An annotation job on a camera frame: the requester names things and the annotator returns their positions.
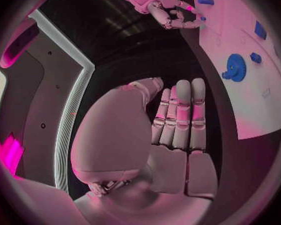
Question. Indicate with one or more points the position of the small blue peg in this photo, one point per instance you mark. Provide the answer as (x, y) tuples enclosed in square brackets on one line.
[(203, 18)]

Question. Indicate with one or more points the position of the white task board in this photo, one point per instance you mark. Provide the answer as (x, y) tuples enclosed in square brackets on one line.
[(248, 90)]

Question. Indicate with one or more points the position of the blue cylinder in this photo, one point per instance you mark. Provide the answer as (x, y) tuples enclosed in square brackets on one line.
[(205, 1)]

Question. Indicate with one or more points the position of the blue gear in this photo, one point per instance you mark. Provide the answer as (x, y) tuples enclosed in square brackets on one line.
[(236, 67)]

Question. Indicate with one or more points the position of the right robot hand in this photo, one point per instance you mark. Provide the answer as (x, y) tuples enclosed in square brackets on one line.
[(165, 7)]

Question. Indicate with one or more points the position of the blue block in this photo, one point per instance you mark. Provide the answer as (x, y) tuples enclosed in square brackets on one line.
[(260, 30)]

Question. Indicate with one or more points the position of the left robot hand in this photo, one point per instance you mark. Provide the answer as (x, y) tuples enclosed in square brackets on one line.
[(121, 135)]

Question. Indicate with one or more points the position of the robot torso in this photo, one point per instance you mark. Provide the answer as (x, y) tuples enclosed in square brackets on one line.
[(42, 97)]

